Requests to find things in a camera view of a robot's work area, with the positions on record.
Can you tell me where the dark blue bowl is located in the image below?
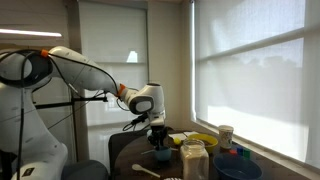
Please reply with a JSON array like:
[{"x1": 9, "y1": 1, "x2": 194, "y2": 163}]
[{"x1": 213, "y1": 153, "x2": 263, "y2": 180}]

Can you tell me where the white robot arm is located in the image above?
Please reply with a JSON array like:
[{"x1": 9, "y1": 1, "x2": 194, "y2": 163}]
[{"x1": 0, "y1": 46, "x2": 166, "y2": 180}]

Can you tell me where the white paper napkin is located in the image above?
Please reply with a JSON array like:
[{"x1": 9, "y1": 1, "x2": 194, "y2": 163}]
[
  {"x1": 182, "y1": 131, "x2": 199, "y2": 137},
  {"x1": 169, "y1": 133, "x2": 187, "y2": 140}
]

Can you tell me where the white plastic spoon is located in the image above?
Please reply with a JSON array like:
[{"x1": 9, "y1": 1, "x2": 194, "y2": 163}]
[{"x1": 131, "y1": 164, "x2": 161, "y2": 178}]

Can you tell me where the black camera stand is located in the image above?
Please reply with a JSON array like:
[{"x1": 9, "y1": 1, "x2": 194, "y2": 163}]
[{"x1": 36, "y1": 95, "x2": 107, "y2": 161}]

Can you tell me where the blue toy block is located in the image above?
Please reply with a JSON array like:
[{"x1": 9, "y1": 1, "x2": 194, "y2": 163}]
[{"x1": 236, "y1": 147, "x2": 243, "y2": 156}]

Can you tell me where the green toy block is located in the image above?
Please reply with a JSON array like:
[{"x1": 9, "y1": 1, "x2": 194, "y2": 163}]
[{"x1": 243, "y1": 149, "x2": 251, "y2": 158}]

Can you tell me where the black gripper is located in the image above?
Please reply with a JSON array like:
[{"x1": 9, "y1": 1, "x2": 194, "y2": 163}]
[{"x1": 148, "y1": 126, "x2": 168, "y2": 150}]

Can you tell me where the red toy block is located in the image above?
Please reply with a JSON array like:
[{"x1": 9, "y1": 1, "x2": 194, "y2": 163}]
[{"x1": 229, "y1": 149, "x2": 237, "y2": 155}]

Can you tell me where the patterned paper cup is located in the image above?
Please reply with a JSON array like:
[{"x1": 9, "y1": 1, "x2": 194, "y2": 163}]
[{"x1": 218, "y1": 125, "x2": 234, "y2": 149}]

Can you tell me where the glass jar with white powder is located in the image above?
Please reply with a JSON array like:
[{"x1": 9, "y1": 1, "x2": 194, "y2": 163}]
[{"x1": 180, "y1": 139, "x2": 209, "y2": 180}]

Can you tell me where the black chair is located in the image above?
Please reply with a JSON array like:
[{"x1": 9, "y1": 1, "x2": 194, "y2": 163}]
[{"x1": 108, "y1": 130, "x2": 152, "y2": 180}]

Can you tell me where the yellow lemon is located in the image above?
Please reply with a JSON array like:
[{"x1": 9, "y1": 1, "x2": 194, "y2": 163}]
[{"x1": 173, "y1": 138, "x2": 181, "y2": 145}]

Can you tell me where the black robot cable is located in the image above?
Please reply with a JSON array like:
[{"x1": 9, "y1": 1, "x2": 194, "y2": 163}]
[{"x1": 0, "y1": 49, "x2": 150, "y2": 180}]

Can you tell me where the yellow bowl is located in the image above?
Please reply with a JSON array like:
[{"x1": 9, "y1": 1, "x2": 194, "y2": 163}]
[{"x1": 188, "y1": 134, "x2": 218, "y2": 154}]

